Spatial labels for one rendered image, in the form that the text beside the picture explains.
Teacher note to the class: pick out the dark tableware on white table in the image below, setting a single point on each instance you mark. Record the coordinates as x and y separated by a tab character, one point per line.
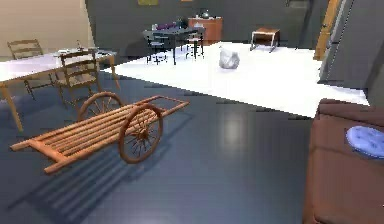
79	46

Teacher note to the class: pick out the white crumpled bag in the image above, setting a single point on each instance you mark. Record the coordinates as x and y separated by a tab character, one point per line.
229	59

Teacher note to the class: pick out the black chair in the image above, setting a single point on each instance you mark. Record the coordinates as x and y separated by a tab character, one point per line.
156	45
195	41

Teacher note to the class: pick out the black dining table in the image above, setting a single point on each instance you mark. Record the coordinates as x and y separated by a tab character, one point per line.
170	33

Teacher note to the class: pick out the orange wooden cabinet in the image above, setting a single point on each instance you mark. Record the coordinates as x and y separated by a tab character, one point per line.
208	30

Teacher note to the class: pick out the purple dish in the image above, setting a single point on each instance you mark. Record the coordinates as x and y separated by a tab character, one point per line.
165	25

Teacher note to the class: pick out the wooden two-wheeled cart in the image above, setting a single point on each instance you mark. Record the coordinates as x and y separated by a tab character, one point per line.
96	129

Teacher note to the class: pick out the dark kettle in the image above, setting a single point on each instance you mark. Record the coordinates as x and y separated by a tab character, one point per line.
204	14

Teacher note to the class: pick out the wooden ladder-back chair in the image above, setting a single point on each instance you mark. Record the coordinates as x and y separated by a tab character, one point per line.
80	75
25	50

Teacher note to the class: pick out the yellow framed picture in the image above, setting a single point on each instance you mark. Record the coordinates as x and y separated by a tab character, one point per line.
148	2

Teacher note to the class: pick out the brown sofa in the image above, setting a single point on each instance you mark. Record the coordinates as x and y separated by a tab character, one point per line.
340	173

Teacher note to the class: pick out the white table with wooden legs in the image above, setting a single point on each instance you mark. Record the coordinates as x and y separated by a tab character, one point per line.
30	65

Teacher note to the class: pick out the grey fridge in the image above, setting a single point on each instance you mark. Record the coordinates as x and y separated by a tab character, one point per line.
353	43

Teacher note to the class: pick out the blue round cushion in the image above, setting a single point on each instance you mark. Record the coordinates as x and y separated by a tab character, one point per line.
366	140

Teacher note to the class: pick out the brown stool with metal frame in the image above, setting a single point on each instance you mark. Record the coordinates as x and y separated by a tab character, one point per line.
265	36

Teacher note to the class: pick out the wooden door frame post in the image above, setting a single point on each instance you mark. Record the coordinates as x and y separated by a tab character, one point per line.
326	30

